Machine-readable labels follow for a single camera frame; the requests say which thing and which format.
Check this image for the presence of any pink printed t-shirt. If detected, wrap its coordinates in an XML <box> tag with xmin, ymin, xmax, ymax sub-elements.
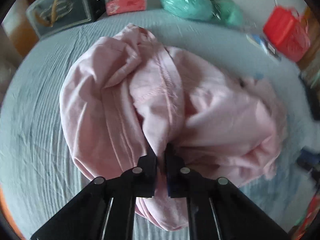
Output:
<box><xmin>60</xmin><ymin>24</ymin><xmax>286</xmax><ymax>231</ymax></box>

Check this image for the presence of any light blue ribbed bedsheet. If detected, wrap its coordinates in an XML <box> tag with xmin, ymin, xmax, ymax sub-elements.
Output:
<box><xmin>1</xmin><ymin>9</ymin><xmax>319</xmax><ymax>238</ymax></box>

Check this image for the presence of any black cloth item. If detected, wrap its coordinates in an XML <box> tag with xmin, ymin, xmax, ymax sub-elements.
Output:
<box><xmin>299</xmin><ymin>73</ymin><xmax>320</xmax><ymax>121</ymax></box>

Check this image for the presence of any red plastic case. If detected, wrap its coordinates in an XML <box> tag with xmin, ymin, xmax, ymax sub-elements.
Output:
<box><xmin>263</xmin><ymin>5</ymin><xmax>310</xmax><ymax>62</ymax></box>

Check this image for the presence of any green yarn ball in plastic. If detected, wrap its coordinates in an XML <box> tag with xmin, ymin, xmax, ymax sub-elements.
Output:
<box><xmin>161</xmin><ymin>0</ymin><xmax>213</xmax><ymax>21</ymax></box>

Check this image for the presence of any dark green gift bag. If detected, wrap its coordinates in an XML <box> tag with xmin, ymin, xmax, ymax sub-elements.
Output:
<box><xmin>26</xmin><ymin>0</ymin><xmax>106</xmax><ymax>38</ymax></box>

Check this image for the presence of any red tissue box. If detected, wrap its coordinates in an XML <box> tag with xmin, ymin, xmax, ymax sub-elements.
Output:
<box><xmin>104</xmin><ymin>0</ymin><xmax>147</xmax><ymax>16</ymax></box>

